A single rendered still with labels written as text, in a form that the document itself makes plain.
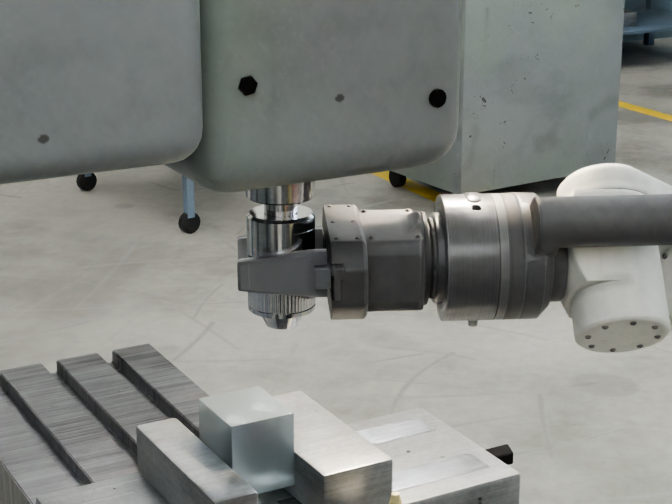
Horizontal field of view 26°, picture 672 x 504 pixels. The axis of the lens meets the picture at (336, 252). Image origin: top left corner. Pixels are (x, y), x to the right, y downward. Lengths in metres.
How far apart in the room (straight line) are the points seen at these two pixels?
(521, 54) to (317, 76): 4.73
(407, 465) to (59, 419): 0.41
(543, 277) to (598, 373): 3.14
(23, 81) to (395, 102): 0.24
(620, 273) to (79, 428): 0.63
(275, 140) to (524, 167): 4.86
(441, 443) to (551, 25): 4.52
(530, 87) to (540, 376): 1.83
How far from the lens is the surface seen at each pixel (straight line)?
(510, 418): 3.80
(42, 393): 1.52
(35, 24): 0.78
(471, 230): 0.97
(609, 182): 1.02
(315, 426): 1.15
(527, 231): 0.98
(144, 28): 0.80
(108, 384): 1.53
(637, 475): 3.55
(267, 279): 0.97
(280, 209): 0.98
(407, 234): 0.98
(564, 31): 5.72
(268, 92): 0.86
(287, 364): 4.12
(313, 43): 0.87
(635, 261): 1.00
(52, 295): 4.76
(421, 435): 1.23
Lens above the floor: 1.54
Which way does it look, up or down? 18 degrees down
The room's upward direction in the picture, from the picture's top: straight up
